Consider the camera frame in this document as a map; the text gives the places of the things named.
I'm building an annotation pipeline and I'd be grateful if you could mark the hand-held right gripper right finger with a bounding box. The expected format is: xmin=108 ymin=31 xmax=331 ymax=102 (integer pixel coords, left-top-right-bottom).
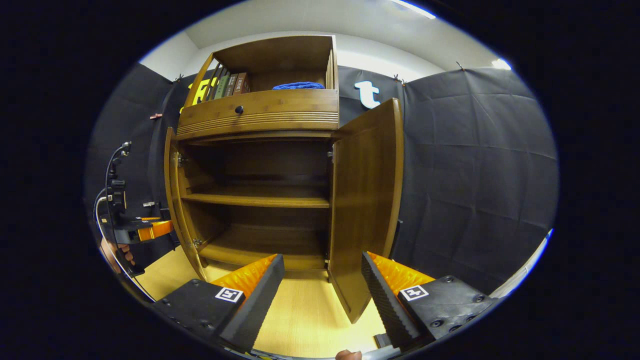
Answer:
xmin=361 ymin=251 xmax=498 ymax=351

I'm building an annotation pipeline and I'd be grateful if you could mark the wooden double-door shoe cabinet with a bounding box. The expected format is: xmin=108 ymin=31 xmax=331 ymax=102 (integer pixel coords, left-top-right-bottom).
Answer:
xmin=170 ymin=35 xmax=341 ymax=273

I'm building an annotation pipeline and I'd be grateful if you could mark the blue cloth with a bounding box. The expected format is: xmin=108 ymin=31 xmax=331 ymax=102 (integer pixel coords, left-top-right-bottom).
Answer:
xmin=272 ymin=81 xmax=326 ymax=91

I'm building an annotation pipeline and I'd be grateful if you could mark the black backdrop cloth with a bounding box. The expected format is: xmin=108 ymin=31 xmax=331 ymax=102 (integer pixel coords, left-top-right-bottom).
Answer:
xmin=85 ymin=62 xmax=559 ymax=296

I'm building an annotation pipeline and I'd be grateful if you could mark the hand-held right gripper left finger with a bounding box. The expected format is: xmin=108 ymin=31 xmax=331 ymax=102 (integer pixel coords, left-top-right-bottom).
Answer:
xmin=152 ymin=253 xmax=285 ymax=353

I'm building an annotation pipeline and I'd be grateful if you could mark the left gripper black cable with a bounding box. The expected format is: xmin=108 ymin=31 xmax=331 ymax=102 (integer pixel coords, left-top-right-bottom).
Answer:
xmin=93 ymin=142 xmax=132 ymax=273

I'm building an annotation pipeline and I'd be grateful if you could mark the wooden shoe cabinet door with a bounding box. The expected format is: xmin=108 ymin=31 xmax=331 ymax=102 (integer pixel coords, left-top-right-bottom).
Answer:
xmin=327 ymin=97 xmax=405 ymax=325
xmin=164 ymin=126 xmax=208 ymax=282

